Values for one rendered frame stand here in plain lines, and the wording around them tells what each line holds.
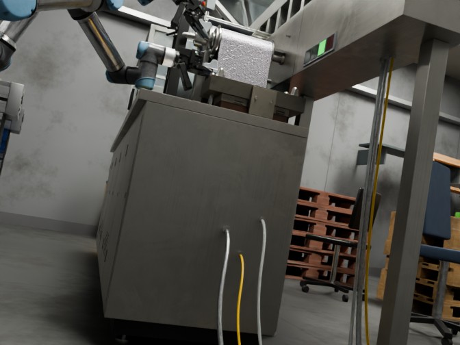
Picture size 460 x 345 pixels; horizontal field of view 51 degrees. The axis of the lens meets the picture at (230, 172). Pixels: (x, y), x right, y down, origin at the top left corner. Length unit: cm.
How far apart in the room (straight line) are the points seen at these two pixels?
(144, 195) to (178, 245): 21
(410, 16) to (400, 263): 69
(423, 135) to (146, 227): 95
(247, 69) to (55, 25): 401
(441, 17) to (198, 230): 103
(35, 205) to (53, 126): 88
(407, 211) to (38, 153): 467
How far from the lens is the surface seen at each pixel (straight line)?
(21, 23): 218
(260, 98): 187
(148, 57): 200
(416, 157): 149
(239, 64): 211
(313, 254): 489
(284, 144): 184
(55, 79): 575
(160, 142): 171
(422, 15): 150
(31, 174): 564
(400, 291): 148
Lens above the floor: 52
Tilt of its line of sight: 5 degrees up
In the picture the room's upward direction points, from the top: 10 degrees clockwise
